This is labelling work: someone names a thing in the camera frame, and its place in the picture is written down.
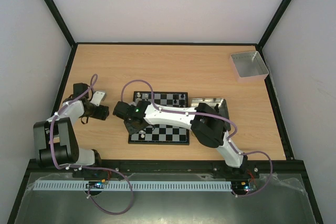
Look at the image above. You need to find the black mounting rail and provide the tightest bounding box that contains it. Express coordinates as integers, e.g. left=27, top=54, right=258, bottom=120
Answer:
left=72, top=161, right=260, bottom=179

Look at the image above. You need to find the black white chess board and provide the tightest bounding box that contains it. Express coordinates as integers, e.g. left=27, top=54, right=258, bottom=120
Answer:
left=128, top=91, right=190, bottom=145

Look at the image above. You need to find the metal tin tray with pieces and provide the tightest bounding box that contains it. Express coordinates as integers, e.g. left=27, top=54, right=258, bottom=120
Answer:
left=190, top=98, right=231, bottom=131

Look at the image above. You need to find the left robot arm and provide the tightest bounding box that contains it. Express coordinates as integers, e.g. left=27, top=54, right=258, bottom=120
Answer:
left=33, top=83, right=109, bottom=169

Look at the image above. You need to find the empty metal tin box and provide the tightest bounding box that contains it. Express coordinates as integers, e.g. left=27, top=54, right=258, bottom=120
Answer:
left=229, top=51, right=269, bottom=83

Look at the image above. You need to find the grey slotted cable duct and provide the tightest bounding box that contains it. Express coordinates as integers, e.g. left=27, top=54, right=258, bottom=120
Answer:
left=33, top=180, right=232, bottom=192

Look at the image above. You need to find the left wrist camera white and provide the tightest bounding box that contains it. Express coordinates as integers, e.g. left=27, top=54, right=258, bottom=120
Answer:
left=90, top=91, right=107, bottom=106

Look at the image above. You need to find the metal sheet front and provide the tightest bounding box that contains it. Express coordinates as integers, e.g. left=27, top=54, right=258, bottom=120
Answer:
left=15, top=173, right=316, bottom=223

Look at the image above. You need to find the black aluminium frame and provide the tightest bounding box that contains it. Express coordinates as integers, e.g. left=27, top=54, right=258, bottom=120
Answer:
left=1, top=0, right=322, bottom=223

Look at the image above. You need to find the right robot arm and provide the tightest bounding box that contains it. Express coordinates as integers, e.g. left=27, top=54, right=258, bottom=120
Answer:
left=113, top=101, right=247, bottom=178

